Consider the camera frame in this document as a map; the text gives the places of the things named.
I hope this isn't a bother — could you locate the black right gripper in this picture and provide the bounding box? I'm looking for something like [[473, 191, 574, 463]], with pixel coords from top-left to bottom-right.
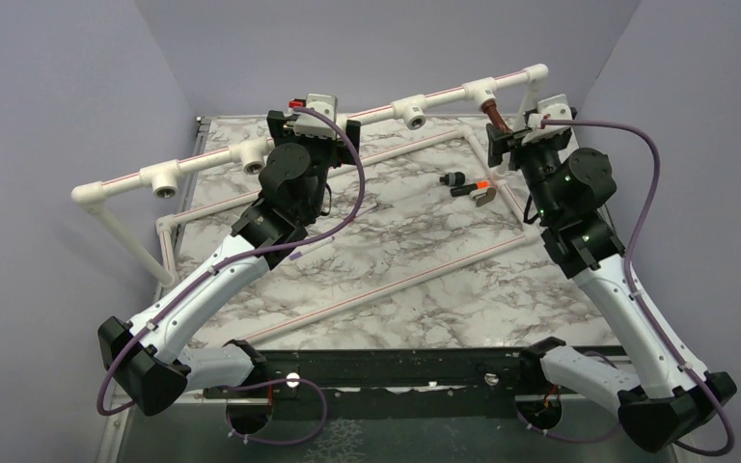
[[486, 123, 568, 223]]

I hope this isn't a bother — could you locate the brown water faucet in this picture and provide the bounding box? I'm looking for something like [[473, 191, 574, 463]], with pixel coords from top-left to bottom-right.
[[480, 98, 512, 134]]

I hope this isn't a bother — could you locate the white PVC pipe frame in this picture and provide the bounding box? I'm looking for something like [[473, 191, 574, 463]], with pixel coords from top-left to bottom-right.
[[70, 64, 549, 346]]

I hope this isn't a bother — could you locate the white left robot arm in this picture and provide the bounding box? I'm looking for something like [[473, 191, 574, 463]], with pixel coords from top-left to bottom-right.
[[96, 108, 366, 416]]

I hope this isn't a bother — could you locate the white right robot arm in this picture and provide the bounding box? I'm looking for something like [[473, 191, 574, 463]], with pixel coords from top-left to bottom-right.
[[486, 123, 737, 452]]

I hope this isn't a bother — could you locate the purple capped white pen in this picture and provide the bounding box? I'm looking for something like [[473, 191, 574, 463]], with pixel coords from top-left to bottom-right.
[[288, 236, 335, 260]]

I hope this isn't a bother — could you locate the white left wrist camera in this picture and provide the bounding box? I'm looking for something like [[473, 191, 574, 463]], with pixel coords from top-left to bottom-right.
[[288, 94, 338, 140]]

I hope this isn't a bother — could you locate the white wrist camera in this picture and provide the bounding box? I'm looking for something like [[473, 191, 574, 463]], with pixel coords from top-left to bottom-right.
[[288, 94, 338, 140], [522, 94, 573, 145]]

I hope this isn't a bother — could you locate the black faucet with orange handle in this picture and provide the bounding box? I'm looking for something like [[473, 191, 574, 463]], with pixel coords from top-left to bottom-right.
[[438, 171, 497, 207]]

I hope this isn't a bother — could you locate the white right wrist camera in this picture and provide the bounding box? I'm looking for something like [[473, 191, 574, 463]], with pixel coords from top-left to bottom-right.
[[522, 94, 573, 145]]

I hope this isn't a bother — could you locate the black front mounting rail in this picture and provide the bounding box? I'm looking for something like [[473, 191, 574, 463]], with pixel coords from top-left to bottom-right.
[[203, 347, 565, 421]]

